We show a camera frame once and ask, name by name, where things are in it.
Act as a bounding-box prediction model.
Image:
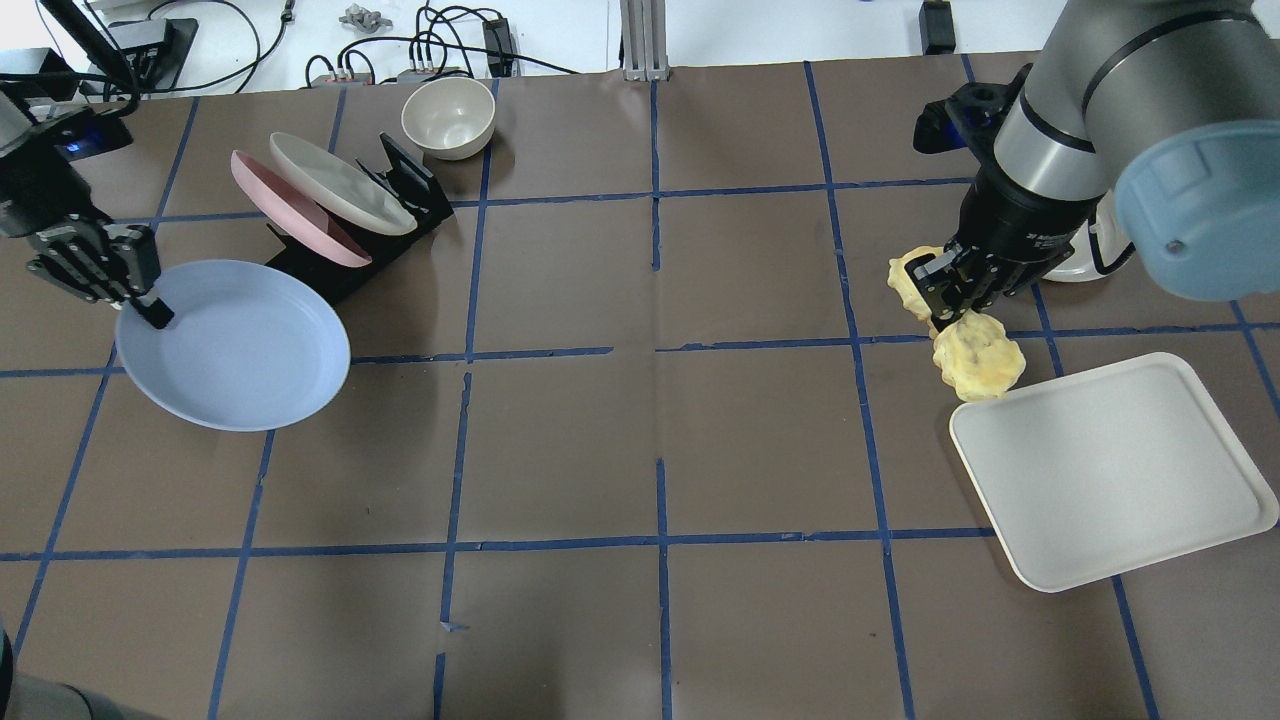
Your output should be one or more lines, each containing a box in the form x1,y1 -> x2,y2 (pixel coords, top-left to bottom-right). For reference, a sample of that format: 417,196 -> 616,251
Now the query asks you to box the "aluminium frame post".
620,0 -> 669,83

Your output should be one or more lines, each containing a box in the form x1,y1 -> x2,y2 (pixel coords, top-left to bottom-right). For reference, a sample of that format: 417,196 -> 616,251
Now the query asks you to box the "white rectangular tray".
948,352 -> 1277,593

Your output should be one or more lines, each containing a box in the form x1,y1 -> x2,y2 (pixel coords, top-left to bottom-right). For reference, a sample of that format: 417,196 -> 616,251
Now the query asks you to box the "black plate rack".
268,132 -> 454,305

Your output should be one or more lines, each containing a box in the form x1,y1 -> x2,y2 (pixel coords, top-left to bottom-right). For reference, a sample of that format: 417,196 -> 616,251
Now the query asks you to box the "black power adapter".
483,18 -> 517,78

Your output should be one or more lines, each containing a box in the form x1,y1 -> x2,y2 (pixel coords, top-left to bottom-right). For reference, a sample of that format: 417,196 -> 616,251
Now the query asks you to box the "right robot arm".
905,1 -> 1279,331

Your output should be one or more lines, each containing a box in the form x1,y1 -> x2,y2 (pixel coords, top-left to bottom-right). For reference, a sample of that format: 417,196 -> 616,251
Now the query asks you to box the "blue plate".
115,259 -> 352,432

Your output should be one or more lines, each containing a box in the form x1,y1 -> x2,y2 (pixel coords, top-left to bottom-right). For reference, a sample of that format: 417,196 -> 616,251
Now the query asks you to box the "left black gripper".
26,214 -> 175,331

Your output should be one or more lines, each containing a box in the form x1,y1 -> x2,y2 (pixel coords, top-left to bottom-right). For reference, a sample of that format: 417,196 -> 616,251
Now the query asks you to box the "white plate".
269,131 -> 419,237

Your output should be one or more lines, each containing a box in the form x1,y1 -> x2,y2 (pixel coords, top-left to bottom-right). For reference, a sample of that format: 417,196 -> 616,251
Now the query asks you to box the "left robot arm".
1,83 -> 175,329

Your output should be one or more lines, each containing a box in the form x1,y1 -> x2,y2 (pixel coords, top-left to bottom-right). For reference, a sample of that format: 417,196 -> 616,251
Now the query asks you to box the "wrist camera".
911,81 -> 1021,158
33,108 -> 134,161

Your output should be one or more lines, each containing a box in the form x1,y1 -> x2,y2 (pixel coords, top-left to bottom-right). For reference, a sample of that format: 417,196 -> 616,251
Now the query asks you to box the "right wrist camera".
911,81 -> 1021,158

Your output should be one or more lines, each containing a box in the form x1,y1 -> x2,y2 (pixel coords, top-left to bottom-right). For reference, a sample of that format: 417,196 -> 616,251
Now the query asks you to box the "beige bowl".
399,76 -> 497,161

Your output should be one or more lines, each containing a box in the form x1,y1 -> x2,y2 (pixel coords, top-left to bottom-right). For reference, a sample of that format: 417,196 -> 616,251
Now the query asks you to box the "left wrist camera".
33,108 -> 134,161

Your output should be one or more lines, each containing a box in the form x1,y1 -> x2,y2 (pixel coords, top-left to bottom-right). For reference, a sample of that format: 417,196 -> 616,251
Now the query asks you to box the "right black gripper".
918,165 -> 1101,333

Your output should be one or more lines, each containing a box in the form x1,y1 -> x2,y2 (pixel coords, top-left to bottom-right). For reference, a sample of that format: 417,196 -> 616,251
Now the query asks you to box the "pink plate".
230,150 -> 372,268

